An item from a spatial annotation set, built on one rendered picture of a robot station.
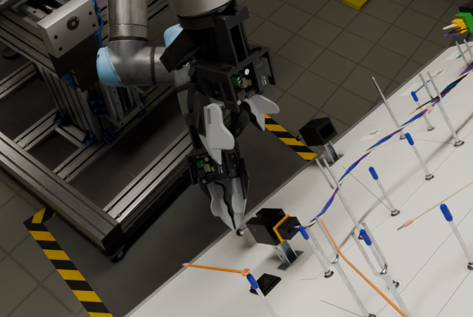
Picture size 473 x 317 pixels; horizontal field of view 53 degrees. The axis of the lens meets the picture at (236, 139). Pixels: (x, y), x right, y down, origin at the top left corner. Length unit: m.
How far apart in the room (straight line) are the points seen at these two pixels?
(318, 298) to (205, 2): 0.41
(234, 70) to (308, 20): 2.34
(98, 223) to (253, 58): 1.35
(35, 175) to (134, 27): 1.20
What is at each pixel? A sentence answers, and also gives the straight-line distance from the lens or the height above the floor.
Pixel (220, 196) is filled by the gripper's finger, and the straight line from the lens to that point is 0.86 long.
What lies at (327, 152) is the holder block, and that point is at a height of 0.96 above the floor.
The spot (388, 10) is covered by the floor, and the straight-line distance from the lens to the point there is 3.06.
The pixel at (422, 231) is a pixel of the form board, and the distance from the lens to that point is 0.71.
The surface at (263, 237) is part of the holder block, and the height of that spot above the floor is 1.12.
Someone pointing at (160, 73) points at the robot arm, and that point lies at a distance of 0.92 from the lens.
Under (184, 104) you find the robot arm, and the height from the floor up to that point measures 1.20.
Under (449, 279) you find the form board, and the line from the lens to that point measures 0.62.
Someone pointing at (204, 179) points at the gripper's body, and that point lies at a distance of 0.81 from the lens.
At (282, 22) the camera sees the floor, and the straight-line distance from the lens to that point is 2.85.
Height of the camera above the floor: 1.81
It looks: 53 degrees down
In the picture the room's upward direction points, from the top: straight up
